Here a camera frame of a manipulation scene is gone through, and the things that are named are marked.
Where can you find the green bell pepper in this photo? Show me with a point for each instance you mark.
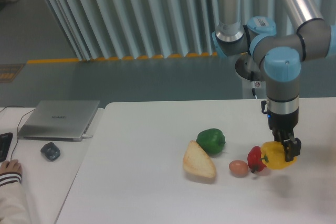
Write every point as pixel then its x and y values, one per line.
pixel 211 141

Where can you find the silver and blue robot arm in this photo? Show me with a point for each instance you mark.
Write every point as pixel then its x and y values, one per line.
pixel 278 59

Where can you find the white folding screen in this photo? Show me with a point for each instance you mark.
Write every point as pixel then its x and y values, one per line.
pixel 135 28

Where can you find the yellow bell pepper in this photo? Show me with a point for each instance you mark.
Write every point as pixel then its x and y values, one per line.
pixel 273 156

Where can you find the black keyboard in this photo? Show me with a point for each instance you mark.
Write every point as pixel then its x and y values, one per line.
pixel 5 142

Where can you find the red bell pepper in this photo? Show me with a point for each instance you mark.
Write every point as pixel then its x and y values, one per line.
pixel 254 160

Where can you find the brown egg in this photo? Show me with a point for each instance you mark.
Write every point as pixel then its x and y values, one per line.
pixel 238 167

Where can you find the toasted bread slice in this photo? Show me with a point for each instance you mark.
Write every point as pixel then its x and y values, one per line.
pixel 197 162

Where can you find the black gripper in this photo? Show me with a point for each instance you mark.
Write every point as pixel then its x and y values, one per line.
pixel 282 126

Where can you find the silver closed laptop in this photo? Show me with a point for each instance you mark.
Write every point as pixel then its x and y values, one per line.
pixel 59 120

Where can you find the white sleeved forearm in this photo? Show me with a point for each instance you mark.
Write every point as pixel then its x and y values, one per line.
pixel 14 206

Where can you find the person's hand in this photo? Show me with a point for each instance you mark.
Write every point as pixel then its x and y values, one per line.
pixel 13 166

